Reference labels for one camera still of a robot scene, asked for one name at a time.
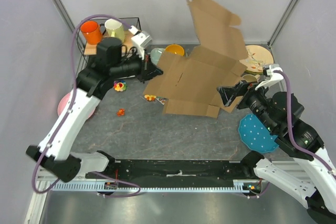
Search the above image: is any brown cardboard box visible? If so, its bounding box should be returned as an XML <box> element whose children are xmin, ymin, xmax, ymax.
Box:
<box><xmin>143</xmin><ymin>0</ymin><xmax>248</xmax><ymax>118</ymax></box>

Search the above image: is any orange bowl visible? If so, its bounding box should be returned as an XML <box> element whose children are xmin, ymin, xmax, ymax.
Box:
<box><xmin>165</xmin><ymin>44</ymin><xmax>185</xmax><ymax>56</ymax></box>

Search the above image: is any small white tag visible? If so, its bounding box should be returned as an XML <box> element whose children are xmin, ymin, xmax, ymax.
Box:
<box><xmin>156</xmin><ymin>97</ymin><xmax>166</xmax><ymax>105</ymax></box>

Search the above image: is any blue polka dot plate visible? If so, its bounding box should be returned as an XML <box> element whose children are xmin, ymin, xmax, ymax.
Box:
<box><xmin>238</xmin><ymin>114</ymin><xmax>279</xmax><ymax>154</ymax></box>

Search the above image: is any pale green tray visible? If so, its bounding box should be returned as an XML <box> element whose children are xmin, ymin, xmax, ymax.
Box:
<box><xmin>150</xmin><ymin>48</ymin><xmax>165</xmax><ymax>65</ymax></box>

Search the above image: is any small orange red toy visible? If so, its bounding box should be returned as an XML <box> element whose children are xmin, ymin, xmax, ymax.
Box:
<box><xmin>117</xmin><ymin>109</ymin><xmax>125</xmax><ymax>116</ymax></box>

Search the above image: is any pale green mug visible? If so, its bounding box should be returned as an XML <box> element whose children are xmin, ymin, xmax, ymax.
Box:
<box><xmin>104</xmin><ymin>18</ymin><xmax>125</xmax><ymax>42</ymax></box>

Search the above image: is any brown ceramic cup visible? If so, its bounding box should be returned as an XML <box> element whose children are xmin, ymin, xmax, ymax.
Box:
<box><xmin>242</xmin><ymin>74</ymin><xmax>260</xmax><ymax>82</ymax></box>

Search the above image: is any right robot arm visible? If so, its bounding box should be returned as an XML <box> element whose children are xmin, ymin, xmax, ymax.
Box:
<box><xmin>217</xmin><ymin>81</ymin><xmax>335</xmax><ymax>223</ymax></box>

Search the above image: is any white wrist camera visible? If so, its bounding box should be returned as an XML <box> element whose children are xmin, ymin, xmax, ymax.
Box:
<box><xmin>129</xmin><ymin>26</ymin><xmax>152</xmax><ymax>60</ymax></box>
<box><xmin>255</xmin><ymin>63</ymin><xmax>283</xmax><ymax>90</ymax></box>

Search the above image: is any rainbow flower toy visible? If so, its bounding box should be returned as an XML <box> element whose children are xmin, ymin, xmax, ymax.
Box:
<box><xmin>113</xmin><ymin>80</ymin><xmax>127</xmax><ymax>92</ymax></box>

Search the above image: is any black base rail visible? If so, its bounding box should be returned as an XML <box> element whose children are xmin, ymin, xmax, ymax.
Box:
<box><xmin>102</xmin><ymin>159</ymin><xmax>259</xmax><ymax>188</ymax></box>

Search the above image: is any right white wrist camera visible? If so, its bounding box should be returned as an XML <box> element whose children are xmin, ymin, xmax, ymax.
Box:
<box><xmin>255</xmin><ymin>63</ymin><xmax>283</xmax><ymax>90</ymax></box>

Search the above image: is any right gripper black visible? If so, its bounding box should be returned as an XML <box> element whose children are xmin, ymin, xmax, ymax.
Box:
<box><xmin>216</xmin><ymin>78</ymin><xmax>278</xmax><ymax>132</ymax></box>

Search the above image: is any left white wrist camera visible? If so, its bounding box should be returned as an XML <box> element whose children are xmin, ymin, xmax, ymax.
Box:
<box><xmin>129</xmin><ymin>26</ymin><xmax>152</xmax><ymax>60</ymax></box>

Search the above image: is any orange yellow flower toy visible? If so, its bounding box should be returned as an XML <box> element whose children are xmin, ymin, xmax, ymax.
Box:
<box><xmin>144</xmin><ymin>94</ymin><xmax>156</xmax><ymax>101</ymax></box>

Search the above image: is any pink plate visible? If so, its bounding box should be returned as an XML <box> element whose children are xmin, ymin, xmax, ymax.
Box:
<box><xmin>57</xmin><ymin>88</ymin><xmax>101</xmax><ymax>121</ymax></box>

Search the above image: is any beige floral plate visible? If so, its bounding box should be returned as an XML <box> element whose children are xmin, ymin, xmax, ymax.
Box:
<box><xmin>239</xmin><ymin>45</ymin><xmax>274</xmax><ymax>74</ymax></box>

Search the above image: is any orange mug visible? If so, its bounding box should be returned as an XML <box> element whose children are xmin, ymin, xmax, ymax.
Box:
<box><xmin>80</xmin><ymin>20</ymin><xmax>106</xmax><ymax>45</ymax></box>

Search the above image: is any black wire wooden shelf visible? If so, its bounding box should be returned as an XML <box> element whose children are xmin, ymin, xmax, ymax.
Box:
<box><xmin>77</xmin><ymin>15</ymin><xmax>138</xmax><ymax>66</ymax></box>

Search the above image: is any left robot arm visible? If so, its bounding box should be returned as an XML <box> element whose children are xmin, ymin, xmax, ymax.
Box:
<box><xmin>26</xmin><ymin>32</ymin><xmax>163</xmax><ymax>183</ymax></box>

